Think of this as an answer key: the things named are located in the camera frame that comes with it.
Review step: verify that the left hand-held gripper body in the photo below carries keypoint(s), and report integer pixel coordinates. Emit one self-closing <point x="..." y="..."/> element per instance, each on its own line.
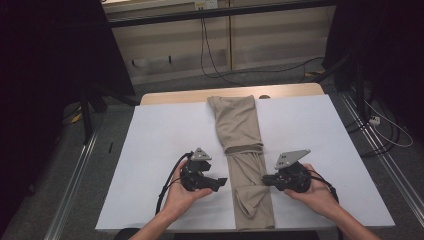
<point x="201" y="155"/>

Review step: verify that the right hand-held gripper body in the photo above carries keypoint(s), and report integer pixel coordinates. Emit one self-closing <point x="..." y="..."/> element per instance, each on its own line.
<point x="290" y="157"/>

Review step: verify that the beige pants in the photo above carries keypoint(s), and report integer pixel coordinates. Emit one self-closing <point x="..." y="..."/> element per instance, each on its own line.
<point x="238" y="126"/>

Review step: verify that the person's left hand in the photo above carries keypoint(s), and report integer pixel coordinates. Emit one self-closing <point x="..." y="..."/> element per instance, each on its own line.
<point x="180" y="200"/>

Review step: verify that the person's right hand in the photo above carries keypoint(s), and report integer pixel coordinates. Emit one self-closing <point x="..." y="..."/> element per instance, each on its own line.
<point x="316" y="196"/>

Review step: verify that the white table cover sheet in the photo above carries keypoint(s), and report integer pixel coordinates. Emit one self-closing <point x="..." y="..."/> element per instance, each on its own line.
<point x="160" y="133"/>

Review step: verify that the yellow floor tape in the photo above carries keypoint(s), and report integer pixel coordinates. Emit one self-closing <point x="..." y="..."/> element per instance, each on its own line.
<point x="76" y="117"/>
<point x="315" y="73"/>

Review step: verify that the small black floor object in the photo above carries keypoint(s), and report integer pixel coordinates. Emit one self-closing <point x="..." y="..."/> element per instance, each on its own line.
<point x="110" y="147"/>

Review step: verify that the white power strip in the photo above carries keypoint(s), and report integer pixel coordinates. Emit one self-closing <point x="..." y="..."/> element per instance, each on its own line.
<point x="374" y="120"/>

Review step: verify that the black metal stand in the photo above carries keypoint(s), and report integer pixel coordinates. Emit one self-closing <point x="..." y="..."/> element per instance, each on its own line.
<point x="87" y="120"/>
<point x="359" y="90"/>

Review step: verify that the black horizontal metal bar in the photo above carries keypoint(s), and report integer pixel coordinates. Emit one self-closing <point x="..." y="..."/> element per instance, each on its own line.
<point x="200" y="14"/>

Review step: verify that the black curtain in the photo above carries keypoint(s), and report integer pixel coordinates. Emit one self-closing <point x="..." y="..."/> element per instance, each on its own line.
<point x="383" y="43"/>
<point x="50" y="66"/>

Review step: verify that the aluminium floor rail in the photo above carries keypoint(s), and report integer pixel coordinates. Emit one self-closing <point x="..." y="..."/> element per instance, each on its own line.
<point x="71" y="186"/>
<point x="383" y="156"/>

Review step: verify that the white wall socket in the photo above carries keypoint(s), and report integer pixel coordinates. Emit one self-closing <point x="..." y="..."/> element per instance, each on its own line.
<point x="206" y="4"/>

